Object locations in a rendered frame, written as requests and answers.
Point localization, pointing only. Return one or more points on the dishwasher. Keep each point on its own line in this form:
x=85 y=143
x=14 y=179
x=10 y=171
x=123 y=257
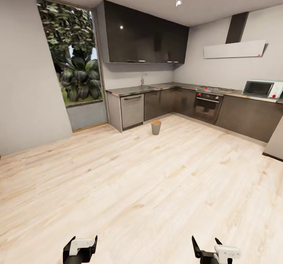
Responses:
x=132 y=110

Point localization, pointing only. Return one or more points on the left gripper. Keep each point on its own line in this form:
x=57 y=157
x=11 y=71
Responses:
x=83 y=256

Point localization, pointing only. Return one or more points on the trash can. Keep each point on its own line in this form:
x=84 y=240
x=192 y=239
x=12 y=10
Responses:
x=155 y=126

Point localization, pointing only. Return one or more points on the fridge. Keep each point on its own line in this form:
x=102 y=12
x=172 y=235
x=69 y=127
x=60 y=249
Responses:
x=274 y=148

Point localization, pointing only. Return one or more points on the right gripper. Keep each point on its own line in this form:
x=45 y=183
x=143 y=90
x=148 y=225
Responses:
x=206 y=257

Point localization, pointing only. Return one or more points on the burner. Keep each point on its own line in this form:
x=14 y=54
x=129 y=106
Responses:
x=218 y=89

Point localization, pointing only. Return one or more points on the cabinet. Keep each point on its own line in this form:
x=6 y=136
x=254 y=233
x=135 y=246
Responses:
x=126 y=35
x=171 y=42

